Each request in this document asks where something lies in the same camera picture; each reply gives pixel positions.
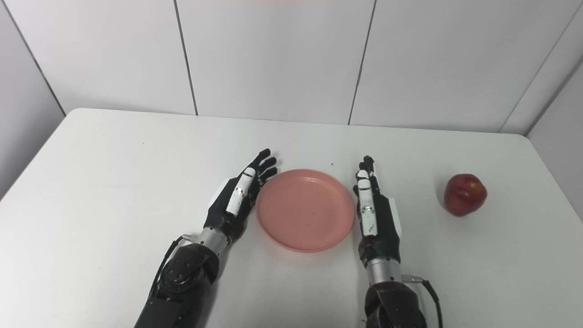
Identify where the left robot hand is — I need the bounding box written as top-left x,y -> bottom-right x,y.
204,148 -> 278,242

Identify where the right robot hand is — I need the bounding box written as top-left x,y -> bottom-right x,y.
353,155 -> 403,266

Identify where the pink round plate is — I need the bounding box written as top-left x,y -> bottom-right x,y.
256,169 -> 355,253

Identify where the red apple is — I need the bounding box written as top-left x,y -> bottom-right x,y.
444,173 -> 488,217

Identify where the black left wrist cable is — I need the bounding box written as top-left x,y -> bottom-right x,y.
149,234 -> 201,301

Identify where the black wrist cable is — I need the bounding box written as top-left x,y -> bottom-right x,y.
149,234 -> 201,301
402,274 -> 444,328

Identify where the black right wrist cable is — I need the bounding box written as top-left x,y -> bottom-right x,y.
402,274 -> 444,328

